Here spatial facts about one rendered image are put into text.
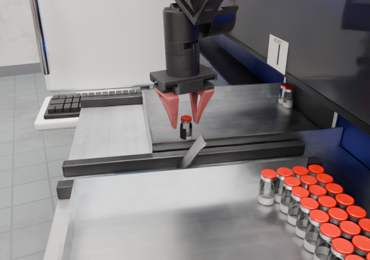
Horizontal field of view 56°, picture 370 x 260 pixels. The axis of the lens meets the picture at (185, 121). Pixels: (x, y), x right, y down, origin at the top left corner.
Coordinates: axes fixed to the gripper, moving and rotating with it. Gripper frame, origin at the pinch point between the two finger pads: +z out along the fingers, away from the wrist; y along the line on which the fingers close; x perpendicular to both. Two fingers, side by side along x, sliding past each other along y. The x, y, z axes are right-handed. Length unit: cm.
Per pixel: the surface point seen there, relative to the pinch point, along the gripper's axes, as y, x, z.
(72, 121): -16.6, 36.4, 11.2
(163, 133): -2.8, 4.3, 3.7
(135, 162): -11.4, -6.1, 2.1
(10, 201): -50, 127, 89
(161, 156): -7.4, -6.8, 1.8
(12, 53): -43, 379, 62
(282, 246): -0.8, -28.9, 4.0
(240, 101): 19.8, 12.2, 4.4
